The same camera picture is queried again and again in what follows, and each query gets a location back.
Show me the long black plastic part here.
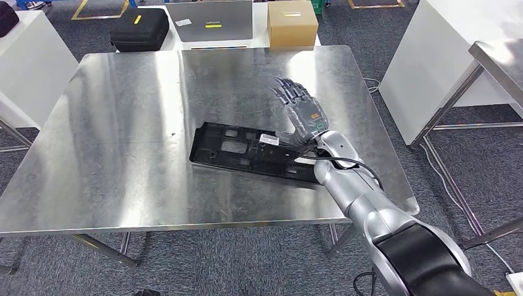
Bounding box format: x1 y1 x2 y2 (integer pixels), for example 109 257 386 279
189 121 326 186

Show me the stainless steel workbench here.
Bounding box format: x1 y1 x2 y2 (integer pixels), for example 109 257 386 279
0 44 421 268

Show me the brown cardboard box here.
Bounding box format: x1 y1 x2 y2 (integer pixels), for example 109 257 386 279
267 0 319 51

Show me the grey laptop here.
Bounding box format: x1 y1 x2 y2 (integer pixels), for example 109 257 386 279
165 0 254 43

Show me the black hard carry case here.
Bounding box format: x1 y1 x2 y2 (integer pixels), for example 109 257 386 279
109 7 170 53

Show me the white cabinet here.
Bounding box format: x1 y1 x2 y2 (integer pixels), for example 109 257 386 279
379 0 523 147

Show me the stainless steel table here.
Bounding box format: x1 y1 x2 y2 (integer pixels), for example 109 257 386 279
0 118 33 275
410 38 523 251

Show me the black bag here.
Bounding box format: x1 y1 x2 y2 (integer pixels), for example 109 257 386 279
0 2 20 38

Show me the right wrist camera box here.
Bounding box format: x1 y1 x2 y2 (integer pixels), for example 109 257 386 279
258 133 319 164

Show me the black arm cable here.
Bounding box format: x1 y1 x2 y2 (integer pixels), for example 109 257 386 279
300 149 385 191

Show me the white floor cable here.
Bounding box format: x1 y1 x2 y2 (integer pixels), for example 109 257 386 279
363 77 516 274

